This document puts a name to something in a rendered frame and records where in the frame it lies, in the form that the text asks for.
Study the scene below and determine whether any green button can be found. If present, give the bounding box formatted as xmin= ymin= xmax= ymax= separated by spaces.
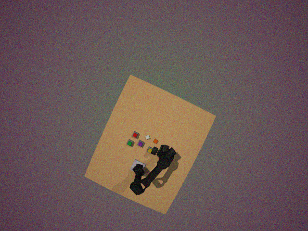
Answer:
xmin=127 ymin=139 xmax=134 ymax=146

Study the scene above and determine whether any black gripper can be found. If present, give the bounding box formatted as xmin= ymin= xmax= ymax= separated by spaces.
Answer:
xmin=151 ymin=147 xmax=164 ymax=158

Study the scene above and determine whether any purple button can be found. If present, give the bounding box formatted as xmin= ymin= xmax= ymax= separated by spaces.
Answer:
xmin=137 ymin=140 xmax=144 ymax=147

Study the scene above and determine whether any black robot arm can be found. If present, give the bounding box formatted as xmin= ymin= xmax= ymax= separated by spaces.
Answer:
xmin=129 ymin=144 xmax=176 ymax=195

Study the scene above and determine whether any yellow button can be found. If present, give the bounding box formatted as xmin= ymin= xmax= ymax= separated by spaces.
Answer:
xmin=147 ymin=146 xmax=153 ymax=154

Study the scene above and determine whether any red button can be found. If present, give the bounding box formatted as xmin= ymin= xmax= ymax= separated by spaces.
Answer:
xmin=132 ymin=131 xmax=139 ymax=138

